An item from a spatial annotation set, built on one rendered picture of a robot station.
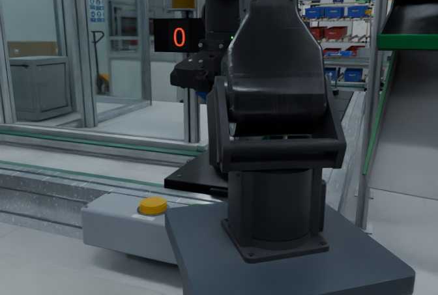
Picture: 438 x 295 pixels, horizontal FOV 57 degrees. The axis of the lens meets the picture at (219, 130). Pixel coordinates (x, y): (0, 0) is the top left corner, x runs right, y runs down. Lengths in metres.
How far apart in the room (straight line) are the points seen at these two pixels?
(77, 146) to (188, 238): 0.78
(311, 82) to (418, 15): 0.45
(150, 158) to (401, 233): 0.55
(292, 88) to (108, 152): 0.77
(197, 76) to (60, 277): 0.36
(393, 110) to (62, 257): 0.58
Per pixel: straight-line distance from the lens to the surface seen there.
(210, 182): 0.68
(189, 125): 0.95
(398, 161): 0.66
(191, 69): 0.53
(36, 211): 0.82
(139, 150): 0.97
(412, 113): 0.71
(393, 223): 0.85
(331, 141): 0.28
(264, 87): 0.28
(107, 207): 0.63
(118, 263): 0.69
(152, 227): 0.58
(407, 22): 0.70
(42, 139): 1.14
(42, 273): 0.70
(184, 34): 0.87
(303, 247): 0.31
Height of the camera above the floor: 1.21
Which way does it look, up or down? 14 degrees down
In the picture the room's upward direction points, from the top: straight up
